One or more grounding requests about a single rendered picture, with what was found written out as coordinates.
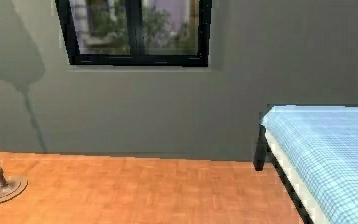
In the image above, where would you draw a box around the black framed window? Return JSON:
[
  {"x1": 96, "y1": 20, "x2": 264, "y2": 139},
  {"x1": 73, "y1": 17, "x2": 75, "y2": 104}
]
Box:
[{"x1": 54, "y1": 0, "x2": 213, "y2": 68}]

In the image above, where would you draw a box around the floor lamp with round base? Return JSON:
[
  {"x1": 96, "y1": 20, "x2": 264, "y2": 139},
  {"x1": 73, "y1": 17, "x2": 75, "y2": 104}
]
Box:
[{"x1": 0, "y1": 141, "x2": 29, "y2": 205}]

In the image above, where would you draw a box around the bed with blue checked cover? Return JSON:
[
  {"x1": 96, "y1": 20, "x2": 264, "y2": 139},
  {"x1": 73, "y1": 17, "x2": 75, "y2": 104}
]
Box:
[{"x1": 253, "y1": 104, "x2": 358, "y2": 224}]

